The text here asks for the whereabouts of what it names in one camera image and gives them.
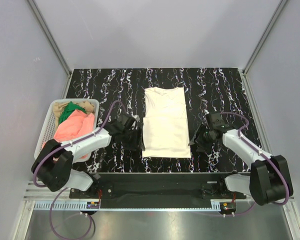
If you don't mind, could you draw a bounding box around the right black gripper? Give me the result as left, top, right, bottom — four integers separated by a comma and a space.
188, 123, 216, 154

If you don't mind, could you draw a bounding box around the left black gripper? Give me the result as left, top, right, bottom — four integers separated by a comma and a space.
121, 126, 145, 151

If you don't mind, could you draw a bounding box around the cream white t shirt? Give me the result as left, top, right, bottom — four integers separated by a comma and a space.
142, 87, 191, 159

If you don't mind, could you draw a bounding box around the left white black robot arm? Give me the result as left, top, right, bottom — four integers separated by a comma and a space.
31, 112, 142, 198

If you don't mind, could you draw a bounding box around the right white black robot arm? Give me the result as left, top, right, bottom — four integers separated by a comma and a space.
189, 112, 294, 206

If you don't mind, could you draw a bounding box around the beige t shirt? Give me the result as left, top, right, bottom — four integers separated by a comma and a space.
52, 101, 95, 127

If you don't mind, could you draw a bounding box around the salmon pink t shirt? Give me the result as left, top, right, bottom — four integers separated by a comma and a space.
41, 109, 96, 161

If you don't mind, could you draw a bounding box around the green t shirt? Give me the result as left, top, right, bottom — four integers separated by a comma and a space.
58, 101, 87, 124

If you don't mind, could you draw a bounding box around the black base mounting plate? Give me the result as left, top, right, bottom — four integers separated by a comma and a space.
69, 172, 247, 211

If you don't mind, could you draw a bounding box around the right small circuit board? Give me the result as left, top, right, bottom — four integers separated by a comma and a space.
222, 202, 237, 210

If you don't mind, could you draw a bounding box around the small circuit board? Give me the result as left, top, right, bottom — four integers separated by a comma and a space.
222, 202, 237, 210
86, 201, 100, 209

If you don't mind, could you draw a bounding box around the white plastic laundry basket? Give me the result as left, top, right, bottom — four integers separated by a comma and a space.
34, 98, 100, 159

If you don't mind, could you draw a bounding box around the left small circuit board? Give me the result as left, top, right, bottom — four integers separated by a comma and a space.
86, 201, 100, 209

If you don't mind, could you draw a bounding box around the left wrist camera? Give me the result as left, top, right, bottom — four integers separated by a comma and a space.
132, 115, 140, 122

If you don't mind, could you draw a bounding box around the white slotted cable duct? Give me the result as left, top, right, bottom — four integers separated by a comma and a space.
33, 201, 98, 211

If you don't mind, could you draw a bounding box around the aluminium front rail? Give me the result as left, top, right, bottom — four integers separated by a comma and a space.
22, 181, 295, 201

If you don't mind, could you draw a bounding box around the left aluminium frame post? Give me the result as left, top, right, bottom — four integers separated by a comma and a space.
27, 0, 73, 76

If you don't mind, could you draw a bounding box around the aluminium frame post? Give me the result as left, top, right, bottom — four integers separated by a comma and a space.
27, 0, 73, 76
242, 0, 290, 76

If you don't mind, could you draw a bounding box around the right aluminium frame post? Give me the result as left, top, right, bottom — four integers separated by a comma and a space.
242, 0, 290, 76

